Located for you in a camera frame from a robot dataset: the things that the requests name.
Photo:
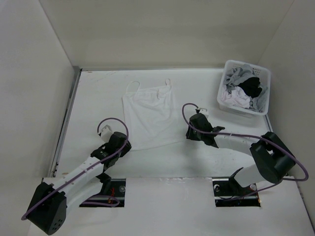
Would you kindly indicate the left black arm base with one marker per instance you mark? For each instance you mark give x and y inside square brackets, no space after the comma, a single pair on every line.
[112,193]

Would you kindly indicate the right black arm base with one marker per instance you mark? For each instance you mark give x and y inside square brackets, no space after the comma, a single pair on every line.
[229,193]

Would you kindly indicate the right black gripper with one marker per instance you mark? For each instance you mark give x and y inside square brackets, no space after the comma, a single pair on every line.
[190,135]

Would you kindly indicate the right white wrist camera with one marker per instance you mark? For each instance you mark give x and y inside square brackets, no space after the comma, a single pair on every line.
[203,111]

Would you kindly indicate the pale pink tank top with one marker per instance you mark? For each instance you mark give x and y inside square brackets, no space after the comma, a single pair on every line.
[236,97]

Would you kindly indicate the grey tank top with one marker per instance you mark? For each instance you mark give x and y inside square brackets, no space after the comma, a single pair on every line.
[237,75]

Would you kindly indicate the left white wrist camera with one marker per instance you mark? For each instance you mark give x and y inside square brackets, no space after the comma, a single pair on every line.
[105,133]

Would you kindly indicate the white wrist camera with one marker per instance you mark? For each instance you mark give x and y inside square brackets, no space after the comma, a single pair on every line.
[105,133]
[203,111]

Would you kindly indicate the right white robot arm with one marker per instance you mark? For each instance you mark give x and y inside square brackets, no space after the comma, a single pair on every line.
[270,163]

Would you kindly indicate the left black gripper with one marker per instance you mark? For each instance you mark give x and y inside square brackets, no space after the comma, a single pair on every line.
[125,149]

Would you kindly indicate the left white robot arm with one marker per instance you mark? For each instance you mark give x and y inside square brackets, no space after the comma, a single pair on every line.
[87,185]

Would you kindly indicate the white plastic laundry basket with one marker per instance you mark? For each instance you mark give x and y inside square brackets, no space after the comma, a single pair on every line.
[265,76]

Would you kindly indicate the black tank top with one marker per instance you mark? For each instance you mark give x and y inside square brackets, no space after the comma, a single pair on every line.
[251,87]

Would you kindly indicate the white tank top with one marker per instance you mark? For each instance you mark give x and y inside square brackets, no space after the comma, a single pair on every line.
[152,116]

